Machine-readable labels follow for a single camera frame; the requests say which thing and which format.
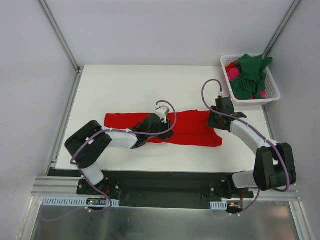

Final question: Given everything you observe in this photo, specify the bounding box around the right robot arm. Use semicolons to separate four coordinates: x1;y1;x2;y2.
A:
207;96;297;199

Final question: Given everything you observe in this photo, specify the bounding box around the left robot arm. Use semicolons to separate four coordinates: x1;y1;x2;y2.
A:
64;113;174;195

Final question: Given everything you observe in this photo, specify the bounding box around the pink garment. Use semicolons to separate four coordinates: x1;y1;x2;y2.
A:
225;61;242;82

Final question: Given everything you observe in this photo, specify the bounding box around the green t-shirt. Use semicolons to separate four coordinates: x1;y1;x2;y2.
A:
230;54;273;101

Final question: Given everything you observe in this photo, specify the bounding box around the white plastic basket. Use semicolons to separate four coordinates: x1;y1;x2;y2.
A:
220;54;281;106

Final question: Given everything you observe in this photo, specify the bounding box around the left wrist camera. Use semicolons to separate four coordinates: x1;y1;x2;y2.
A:
154;105;170;123

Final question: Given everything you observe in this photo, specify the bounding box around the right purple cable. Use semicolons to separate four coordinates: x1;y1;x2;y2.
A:
201;79;292;217

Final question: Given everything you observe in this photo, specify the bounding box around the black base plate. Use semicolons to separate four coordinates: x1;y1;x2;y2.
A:
76;169;260;208

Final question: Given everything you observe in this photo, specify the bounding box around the right white cable duct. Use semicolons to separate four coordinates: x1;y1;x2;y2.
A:
210;200;228;211

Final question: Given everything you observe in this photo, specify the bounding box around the white cable duct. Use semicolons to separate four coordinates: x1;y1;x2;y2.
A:
210;200;228;211
41;196;120;208

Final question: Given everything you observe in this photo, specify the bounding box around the left white cable duct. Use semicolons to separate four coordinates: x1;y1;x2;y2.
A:
41;196;120;208

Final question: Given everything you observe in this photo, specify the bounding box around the right aluminium frame post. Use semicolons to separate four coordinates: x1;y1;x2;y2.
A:
262;0;303;58

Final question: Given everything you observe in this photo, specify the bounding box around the aluminium frame post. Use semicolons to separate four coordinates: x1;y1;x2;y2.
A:
262;0;303;58
37;0;85;73

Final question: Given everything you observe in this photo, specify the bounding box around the left aluminium frame post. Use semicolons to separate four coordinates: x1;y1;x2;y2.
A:
37;0;85;73

